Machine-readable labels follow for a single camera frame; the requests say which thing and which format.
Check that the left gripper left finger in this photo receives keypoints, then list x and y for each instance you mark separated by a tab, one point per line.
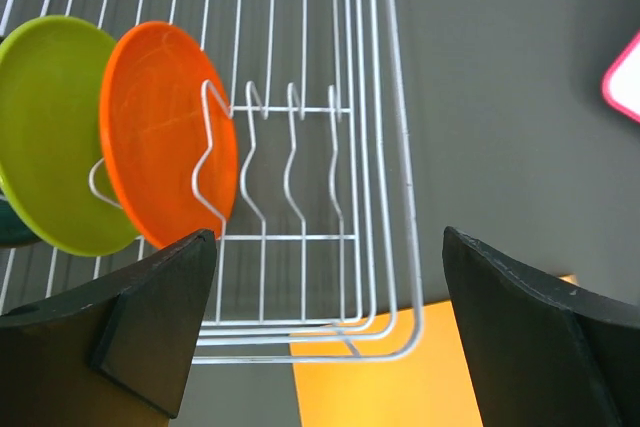
115	351

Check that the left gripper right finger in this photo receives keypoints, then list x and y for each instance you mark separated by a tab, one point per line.
540	351

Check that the dark teal ceramic plate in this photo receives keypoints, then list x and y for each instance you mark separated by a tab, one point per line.
14	233

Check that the lime green plate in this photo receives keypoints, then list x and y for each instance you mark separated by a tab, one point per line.
51	74

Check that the orange plate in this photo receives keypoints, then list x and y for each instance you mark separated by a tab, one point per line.
169	143

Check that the orange folder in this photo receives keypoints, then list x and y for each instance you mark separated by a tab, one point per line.
431	386

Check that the pink framed whiteboard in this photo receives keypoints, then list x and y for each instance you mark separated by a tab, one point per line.
620	84

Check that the white wire dish rack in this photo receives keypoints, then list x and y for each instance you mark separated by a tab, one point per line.
319	261

